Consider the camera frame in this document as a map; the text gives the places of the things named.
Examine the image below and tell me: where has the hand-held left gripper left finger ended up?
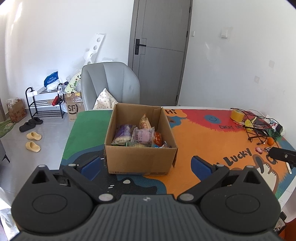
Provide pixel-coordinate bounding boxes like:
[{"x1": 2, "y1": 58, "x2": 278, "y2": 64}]
[{"x1": 31, "y1": 153, "x2": 117, "y2": 205}]

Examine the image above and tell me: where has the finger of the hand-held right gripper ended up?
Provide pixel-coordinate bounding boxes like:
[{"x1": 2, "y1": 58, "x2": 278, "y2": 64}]
[{"x1": 270, "y1": 147, "x2": 296, "y2": 167}]

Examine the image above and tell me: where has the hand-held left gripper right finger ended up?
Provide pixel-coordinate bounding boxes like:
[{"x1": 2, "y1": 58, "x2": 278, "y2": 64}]
[{"x1": 177, "y1": 156, "x2": 264, "y2": 204}]

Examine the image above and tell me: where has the pile of snack packets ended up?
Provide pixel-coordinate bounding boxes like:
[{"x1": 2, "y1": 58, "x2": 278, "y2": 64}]
[{"x1": 111, "y1": 113, "x2": 171, "y2": 149}]

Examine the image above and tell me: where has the yellow tape roll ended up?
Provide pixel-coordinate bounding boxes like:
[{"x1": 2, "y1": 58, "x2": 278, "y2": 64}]
[{"x1": 230, "y1": 108, "x2": 245, "y2": 122}]

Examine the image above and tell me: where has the printed cardboard box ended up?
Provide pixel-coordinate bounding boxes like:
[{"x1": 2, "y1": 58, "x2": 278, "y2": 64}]
[{"x1": 65, "y1": 92, "x2": 85, "y2": 121}]

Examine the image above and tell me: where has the yellow slipper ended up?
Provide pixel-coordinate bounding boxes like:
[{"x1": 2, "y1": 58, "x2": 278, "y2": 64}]
[
  {"x1": 26, "y1": 132, "x2": 42, "y2": 141},
  {"x1": 25, "y1": 141, "x2": 41, "y2": 152}
]

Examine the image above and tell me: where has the white patterned pillow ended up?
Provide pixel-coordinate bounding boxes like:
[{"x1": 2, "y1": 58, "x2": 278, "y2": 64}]
[{"x1": 92, "y1": 88, "x2": 119, "y2": 110}]

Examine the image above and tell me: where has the black shoe rack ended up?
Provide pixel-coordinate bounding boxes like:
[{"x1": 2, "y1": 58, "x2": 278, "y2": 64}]
[{"x1": 25, "y1": 83, "x2": 65, "y2": 119}]

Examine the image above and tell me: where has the green cartoon bag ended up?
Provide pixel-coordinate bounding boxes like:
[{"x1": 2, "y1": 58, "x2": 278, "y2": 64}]
[{"x1": 64, "y1": 72, "x2": 82, "y2": 93}]

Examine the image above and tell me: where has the grey chair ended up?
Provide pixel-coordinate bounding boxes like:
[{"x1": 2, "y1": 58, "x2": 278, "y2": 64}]
[{"x1": 81, "y1": 62, "x2": 141, "y2": 112}]

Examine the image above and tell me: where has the small brown cardboard box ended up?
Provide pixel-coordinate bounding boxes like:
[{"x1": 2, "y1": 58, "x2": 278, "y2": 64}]
[{"x1": 6, "y1": 98, "x2": 27, "y2": 123}]

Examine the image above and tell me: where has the green rug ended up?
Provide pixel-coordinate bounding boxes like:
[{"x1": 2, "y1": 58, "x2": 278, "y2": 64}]
[{"x1": 0, "y1": 119, "x2": 17, "y2": 139}]

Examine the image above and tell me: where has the blue plastic bag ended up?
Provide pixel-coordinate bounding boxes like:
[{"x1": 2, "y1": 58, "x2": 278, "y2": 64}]
[{"x1": 44, "y1": 71, "x2": 59, "y2": 90}]

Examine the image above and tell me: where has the silver plastic bag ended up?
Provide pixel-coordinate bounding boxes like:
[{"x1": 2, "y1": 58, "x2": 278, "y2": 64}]
[{"x1": 0, "y1": 185, "x2": 19, "y2": 239}]

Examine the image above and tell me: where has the grey door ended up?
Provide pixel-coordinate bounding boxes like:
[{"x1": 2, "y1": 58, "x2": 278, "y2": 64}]
[{"x1": 128, "y1": 0, "x2": 193, "y2": 107}]

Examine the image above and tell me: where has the white foam board with holes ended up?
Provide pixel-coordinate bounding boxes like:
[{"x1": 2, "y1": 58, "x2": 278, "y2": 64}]
[{"x1": 83, "y1": 33, "x2": 105, "y2": 65}]

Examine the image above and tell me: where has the black wire stand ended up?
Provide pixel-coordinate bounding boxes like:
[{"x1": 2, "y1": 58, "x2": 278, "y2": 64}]
[{"x1": 243, "y1": 113, "x2": 278, "y2": 142}]

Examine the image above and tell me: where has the black door handle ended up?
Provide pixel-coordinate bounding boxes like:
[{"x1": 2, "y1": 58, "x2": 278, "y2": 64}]
[{"x1": 134, "y1": 39, "x2": 147, "y2": 55}]

